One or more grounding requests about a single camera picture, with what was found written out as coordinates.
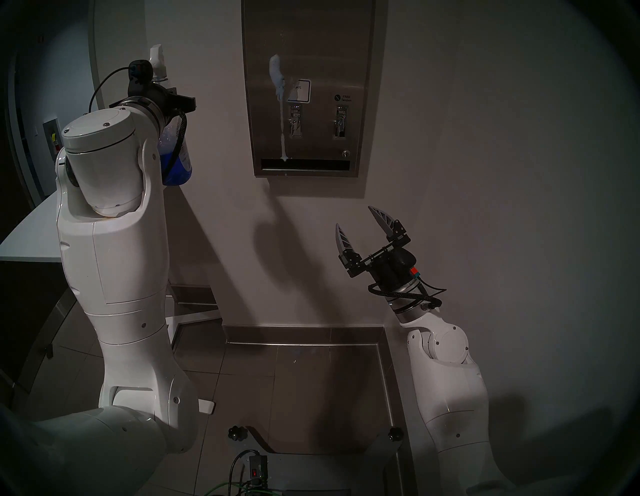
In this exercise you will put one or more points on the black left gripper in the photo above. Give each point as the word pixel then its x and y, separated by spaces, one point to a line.
pixel 157 97

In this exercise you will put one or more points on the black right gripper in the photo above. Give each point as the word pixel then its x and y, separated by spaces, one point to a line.
pixel 387 265

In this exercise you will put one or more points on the blue cleaner spray bottle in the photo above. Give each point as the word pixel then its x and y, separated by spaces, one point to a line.
pixel 177 160

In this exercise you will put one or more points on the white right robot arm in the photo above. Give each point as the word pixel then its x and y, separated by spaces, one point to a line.
pixel 445 390

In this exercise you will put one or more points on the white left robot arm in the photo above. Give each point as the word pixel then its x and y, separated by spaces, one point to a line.
pixel 115 250

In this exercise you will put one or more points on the white cleaner foam streak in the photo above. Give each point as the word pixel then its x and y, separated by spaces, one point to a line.
pixel 276 75

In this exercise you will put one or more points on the black base knob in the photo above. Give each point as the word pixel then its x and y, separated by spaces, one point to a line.
pixel 235 432
pixel 395 433

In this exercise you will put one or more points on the white overbed table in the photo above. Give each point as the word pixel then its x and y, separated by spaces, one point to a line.
pixel 30 235

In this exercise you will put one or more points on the black box with red light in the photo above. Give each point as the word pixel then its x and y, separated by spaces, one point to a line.
pixel 258 467

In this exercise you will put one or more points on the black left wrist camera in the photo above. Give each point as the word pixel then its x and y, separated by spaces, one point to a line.
pixel 140 71

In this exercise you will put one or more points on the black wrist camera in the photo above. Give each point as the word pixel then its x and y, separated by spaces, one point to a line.
pixel 407 262
pixel 140 71

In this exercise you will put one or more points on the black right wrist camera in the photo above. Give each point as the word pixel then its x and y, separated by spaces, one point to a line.
pixel 407 262

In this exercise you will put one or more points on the gray wall switch box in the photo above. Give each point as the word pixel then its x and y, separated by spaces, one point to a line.
pixel 52 137

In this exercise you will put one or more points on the stainless steel wall dispenser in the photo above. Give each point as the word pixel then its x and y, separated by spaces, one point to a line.
pixel 310 40

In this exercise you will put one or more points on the gray robot base plate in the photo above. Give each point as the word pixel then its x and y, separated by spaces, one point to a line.
pixel 320 470

